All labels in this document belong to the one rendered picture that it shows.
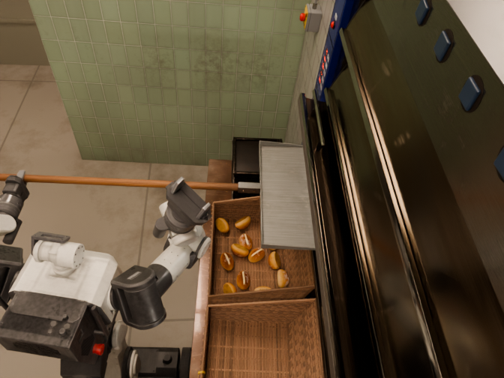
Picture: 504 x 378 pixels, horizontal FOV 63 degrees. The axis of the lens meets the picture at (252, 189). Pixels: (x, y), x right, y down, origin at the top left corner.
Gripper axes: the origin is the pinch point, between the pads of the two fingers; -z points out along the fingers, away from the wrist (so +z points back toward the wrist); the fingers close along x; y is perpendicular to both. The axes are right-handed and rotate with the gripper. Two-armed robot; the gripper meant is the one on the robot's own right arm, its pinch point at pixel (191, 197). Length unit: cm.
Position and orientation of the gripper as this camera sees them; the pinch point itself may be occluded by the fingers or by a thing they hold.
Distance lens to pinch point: 94.0
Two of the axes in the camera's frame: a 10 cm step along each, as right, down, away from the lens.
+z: -3.0, 3.3, 9.0
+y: 6.3, -6.3, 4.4
